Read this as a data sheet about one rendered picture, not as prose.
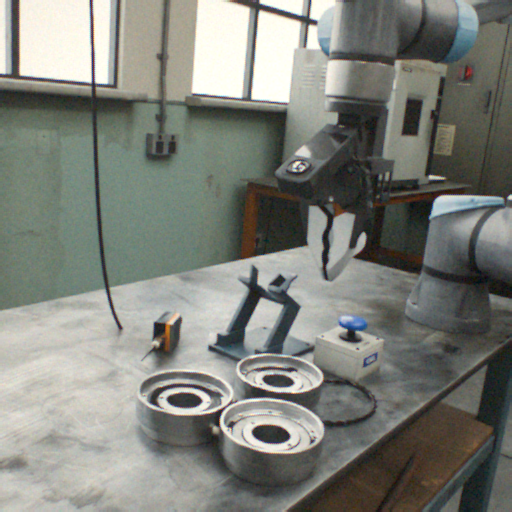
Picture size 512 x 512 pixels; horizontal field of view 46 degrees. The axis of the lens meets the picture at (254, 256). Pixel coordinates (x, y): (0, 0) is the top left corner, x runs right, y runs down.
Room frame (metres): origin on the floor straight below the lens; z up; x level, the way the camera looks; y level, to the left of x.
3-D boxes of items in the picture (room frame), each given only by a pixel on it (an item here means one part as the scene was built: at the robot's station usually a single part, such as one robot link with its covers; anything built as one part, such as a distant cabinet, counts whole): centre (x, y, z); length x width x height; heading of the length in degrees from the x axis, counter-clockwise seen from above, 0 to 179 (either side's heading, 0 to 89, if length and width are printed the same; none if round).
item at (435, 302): (1.07, -0.36, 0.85); 0.15 x 0.15 x 0.10
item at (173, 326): (0.82, 0.11, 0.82); 0.05 x 0.02 x 0.04; 172
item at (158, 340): (0.80, 0.12, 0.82); 0.17 x 0.02 x 0.04; 172
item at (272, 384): (0.68, -0.04, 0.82); 0.10 x 0.10 x 0.04
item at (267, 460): (0.55, -0.03, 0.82); 0.10 x 0.10 x 0.04
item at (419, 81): (3.23, -0.52, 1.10); 0.62 x 0.61 x 0.65; 142
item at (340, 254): (0.72, -0.12, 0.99); 0.06 x 0.03 x 0.09; 143
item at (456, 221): (1.06, -0.37, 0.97); 0.13 x 0.12 x 0.14; 34
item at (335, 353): (0.81, -0.15, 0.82); 0.08 x 0.07 x 0.05; 142
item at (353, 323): (0.80, -0.14, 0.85); 0.04 x 0.04 x 0.05
